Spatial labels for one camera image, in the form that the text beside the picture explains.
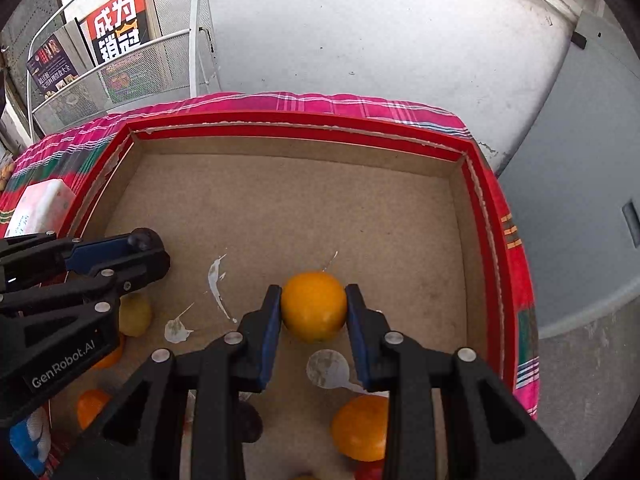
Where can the dark purple cookbook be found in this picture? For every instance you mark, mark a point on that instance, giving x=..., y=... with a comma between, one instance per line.
x=50, y=67

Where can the large orange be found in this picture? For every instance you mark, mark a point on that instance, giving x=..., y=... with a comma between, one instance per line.
x=90, y=407
x=111, y=356

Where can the white metal mesh rack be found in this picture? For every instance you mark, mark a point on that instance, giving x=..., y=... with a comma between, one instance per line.
x=175, y=5

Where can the studded metal door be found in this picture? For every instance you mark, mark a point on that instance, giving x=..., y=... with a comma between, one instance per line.
x=35, y=5

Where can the plaid tablecloth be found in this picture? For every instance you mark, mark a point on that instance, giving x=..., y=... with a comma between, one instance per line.
x=350, y=102

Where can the brown round pear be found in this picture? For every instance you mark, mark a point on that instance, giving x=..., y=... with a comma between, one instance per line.
x=135, y=314

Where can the grey metal cabinet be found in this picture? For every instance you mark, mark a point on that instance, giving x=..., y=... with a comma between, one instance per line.
x=575, y=185

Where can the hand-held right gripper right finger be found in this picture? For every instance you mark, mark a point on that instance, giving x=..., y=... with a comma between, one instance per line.
x=357, y=340

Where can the white tissue pack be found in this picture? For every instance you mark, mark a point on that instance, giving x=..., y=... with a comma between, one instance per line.
x=40, y=205

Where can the red tomato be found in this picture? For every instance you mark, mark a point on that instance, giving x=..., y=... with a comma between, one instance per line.
x=370, y=470

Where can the black and red book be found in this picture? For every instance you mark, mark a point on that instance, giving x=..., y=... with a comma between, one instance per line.
x=117, y=25

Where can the person's left hand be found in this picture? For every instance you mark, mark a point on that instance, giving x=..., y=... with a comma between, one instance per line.
x=30, y=440

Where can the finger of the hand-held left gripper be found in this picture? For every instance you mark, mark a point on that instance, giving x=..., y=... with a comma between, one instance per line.
x=95, y=255
x=147, y=266

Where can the small orange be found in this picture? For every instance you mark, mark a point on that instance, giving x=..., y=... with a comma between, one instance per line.
x=361, y=427
x=313, y=305

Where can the plastic bag of small fruits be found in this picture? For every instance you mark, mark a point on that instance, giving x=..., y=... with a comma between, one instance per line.
x=5, y=172

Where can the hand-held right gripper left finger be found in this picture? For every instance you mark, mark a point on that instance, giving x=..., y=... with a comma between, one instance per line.
x=270, y=340

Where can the red cardboard box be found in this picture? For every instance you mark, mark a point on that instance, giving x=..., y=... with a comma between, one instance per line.
x=300, y=200

